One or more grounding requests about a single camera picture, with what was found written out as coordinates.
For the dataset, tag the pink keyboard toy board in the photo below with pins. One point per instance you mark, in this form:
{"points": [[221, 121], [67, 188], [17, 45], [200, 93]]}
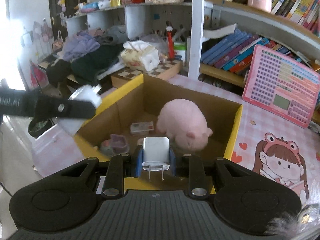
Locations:
{"points": [[282, 86]]}

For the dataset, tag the purple small toy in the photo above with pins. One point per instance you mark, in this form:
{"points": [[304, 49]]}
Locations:
{"points": [[117, 144]]}

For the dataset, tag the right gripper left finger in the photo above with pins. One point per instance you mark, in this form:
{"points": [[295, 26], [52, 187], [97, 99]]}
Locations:
{"points": [[120, 167]]}

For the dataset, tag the tissue box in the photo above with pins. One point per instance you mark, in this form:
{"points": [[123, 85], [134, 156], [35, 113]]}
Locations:
{"points": [[140, 55]]}

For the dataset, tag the row of blue books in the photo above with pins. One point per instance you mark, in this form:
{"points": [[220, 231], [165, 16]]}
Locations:
{"points": [[234, 50]]}

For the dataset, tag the pile of clothes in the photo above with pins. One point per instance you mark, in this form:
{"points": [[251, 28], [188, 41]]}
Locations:
{"points": [[86, 55]]}

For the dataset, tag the small white plug adapter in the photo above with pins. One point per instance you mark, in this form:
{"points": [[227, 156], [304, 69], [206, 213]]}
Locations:
{"points": [[88, 93]]}

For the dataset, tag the pink plush pig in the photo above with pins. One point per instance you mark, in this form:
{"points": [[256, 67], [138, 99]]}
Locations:
{"points": [[182, 121]]}

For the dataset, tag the pink cartoon table mat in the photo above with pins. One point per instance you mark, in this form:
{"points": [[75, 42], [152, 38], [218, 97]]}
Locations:
{"points": [[247, 135]]}

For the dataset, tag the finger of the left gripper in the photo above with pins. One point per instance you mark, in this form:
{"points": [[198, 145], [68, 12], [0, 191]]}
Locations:
{"points": [[48, 107]]}

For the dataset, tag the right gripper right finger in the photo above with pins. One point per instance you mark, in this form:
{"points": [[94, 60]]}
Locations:
{"points": [[191, 167]]}

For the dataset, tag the large white charger cube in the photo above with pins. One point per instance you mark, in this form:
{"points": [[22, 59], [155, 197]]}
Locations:
{"points": [[156, 155]]}

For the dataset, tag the checkered chess board box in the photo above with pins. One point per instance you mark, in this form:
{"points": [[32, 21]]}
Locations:
{"points": [[164, 71]]}

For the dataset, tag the red white bottle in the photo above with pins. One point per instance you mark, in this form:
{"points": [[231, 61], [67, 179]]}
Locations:
{"points": [[169, 30]]}

